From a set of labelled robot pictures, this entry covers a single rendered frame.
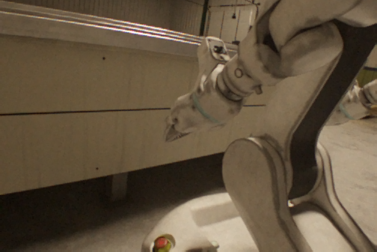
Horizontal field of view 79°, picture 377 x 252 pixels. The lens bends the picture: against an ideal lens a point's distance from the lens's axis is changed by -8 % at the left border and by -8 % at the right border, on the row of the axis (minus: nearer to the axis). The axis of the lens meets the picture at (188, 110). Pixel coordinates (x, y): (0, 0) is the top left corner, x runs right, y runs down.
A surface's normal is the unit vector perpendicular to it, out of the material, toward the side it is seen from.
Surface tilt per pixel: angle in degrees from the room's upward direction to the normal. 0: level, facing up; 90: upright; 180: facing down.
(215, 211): 69
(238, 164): 90
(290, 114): 93
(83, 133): 90
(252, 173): 90
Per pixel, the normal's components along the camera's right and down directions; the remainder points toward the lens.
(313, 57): 0.15, 0.90
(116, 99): 0.63, 0.26
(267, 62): 0.51, -0.12
